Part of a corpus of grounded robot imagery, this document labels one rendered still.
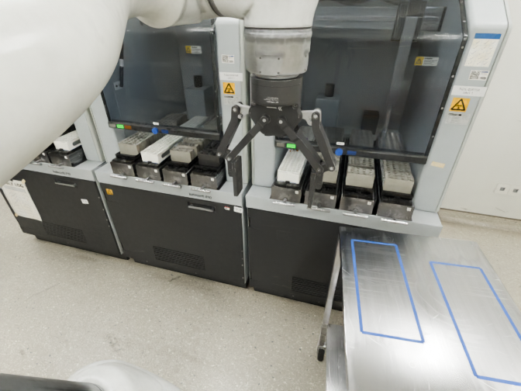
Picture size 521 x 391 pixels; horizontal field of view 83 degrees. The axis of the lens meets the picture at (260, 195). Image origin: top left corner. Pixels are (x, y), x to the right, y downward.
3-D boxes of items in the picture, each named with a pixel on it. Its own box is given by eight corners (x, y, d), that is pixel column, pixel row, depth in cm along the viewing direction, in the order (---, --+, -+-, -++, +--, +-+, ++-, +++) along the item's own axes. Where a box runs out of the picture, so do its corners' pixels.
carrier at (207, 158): (222, 165, 145) (220, 154, 142) (219, 167, 144) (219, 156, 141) (200, 162, 148) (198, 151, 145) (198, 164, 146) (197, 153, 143)
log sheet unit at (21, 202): (15, 216, 205) (-10, 171, 186) (46, 223, 198) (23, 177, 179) (12, 218, 203) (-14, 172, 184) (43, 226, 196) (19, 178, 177)
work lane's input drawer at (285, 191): (297, 143, 191) (298, 129, 186) (319, 145, 188) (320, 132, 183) (267, 204, 132) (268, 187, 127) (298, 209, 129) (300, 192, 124)
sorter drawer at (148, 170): (198, 132, 208) (196, 119, 203) (215, 133, 204) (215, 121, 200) (132, 181, 149) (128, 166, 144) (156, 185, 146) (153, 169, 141)
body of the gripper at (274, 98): (239, 76, 40) (242, 140, 45) (301, 80, 38) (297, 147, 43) (256, 67, 46) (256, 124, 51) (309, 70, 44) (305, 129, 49)
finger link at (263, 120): (270, 121, 44) (263, 114, 44) (228, 165, 51) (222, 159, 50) (277, 113, 48) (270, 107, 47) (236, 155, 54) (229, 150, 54)
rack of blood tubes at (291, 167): (289, 156, 159) (290, 145, 155) (308, 158, 156) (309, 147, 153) (276, 182, 135) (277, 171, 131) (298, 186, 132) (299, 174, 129)
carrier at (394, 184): (410, 192, 125) (414, 179, 122) (410, 194, 123) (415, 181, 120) (381, 187, 128) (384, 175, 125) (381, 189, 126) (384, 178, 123)
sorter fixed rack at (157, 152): (172, 141, 175) (170, 131, 172) (188, 143, 173) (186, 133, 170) (142, 163, 151) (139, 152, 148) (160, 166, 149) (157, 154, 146)
